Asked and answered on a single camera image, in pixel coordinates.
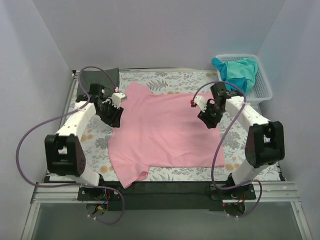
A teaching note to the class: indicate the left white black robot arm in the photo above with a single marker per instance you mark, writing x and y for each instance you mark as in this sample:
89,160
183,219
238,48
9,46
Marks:
64,153

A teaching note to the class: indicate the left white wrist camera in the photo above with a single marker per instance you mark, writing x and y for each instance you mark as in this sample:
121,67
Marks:
117,99

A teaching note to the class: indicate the floral patterned table mat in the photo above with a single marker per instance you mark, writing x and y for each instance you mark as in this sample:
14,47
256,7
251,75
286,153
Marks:
95,139

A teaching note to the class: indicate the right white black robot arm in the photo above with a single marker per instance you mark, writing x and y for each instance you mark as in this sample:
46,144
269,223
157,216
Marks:
265,143

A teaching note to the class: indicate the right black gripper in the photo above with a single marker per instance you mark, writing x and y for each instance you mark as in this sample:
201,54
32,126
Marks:
209,118

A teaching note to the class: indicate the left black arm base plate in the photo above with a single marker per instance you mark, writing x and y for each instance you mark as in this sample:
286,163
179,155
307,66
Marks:
97,194

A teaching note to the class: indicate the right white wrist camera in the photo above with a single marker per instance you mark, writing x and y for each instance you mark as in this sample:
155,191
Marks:
199,101

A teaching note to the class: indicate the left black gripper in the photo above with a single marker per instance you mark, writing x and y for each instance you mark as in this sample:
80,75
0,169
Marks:
114,115

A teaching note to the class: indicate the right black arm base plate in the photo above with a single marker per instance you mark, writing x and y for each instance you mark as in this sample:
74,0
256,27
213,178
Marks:
246,192

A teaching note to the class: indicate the pink t-shirt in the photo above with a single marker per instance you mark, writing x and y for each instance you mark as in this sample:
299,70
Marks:
159,130

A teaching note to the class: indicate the folded dark grey t-shirt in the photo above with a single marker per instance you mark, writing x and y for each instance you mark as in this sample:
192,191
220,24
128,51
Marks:
110,81

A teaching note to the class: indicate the teal t-shirt in basket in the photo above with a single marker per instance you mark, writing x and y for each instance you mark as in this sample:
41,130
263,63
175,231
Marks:
240,73

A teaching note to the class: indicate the aluminium frame rail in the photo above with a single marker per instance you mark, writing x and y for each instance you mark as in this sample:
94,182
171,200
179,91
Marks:
267,191

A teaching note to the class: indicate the white plastic basket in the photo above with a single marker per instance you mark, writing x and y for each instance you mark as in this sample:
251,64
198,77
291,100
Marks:
261,90

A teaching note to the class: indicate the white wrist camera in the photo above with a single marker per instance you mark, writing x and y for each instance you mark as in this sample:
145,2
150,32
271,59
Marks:
117,99
199,101

